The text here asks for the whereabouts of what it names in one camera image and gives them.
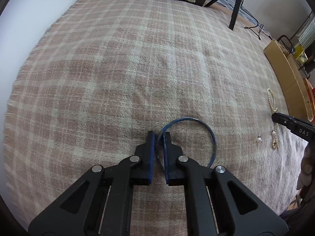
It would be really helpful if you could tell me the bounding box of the pearl earring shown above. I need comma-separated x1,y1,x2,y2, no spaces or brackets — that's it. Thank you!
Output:
256,133,262,143

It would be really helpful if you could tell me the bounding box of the dark blue bangle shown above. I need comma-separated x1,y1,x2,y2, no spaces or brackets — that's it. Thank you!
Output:
155,117,217,171

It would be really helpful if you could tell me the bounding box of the brown cardboard box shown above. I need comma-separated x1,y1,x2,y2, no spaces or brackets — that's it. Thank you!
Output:
264,40,314,122

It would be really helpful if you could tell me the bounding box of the black clothes rack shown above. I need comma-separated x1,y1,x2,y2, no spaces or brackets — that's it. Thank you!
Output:
276,12,315,77

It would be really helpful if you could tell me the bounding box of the yellow box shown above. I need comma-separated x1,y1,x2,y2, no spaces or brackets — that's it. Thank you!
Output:
293,44,308,65

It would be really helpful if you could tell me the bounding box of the striped hanging towel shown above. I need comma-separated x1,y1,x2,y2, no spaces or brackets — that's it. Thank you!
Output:
297,19,315,49

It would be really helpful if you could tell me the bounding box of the blue patterned mattress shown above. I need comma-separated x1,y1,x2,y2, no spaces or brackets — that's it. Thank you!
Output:
110,0,259,23

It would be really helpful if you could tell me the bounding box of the pink plaid blanket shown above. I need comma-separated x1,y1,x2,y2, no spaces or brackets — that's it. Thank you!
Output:
3,0,306,235

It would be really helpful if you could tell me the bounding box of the thin pearl necklace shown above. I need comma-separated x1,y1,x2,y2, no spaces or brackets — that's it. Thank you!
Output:
266,88,280,150

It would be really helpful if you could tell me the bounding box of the black power cable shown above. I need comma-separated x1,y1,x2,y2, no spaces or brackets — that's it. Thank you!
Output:
241,7,274,41

